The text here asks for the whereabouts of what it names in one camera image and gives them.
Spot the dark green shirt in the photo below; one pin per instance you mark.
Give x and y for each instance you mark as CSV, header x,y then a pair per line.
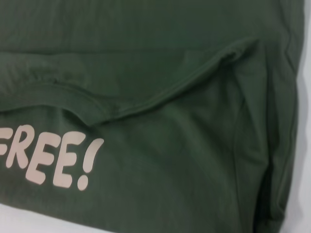
x,y
155,102

